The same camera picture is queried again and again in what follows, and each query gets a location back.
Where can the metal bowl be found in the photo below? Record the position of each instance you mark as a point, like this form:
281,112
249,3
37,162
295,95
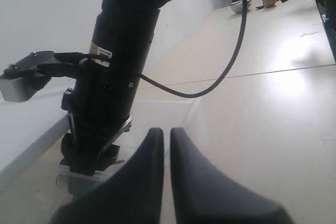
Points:
237,6

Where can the white translucent drawer cabinet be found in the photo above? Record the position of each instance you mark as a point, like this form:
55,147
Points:
28,129

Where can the small drawer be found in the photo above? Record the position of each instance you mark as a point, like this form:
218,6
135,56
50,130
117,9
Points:
187,114

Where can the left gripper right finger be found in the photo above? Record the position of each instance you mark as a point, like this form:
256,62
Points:
204,194

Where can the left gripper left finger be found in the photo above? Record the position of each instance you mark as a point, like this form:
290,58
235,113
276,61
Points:
132,195

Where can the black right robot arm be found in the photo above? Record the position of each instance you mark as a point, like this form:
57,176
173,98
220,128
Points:
123,33

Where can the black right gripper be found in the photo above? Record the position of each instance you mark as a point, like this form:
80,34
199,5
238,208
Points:
97,107

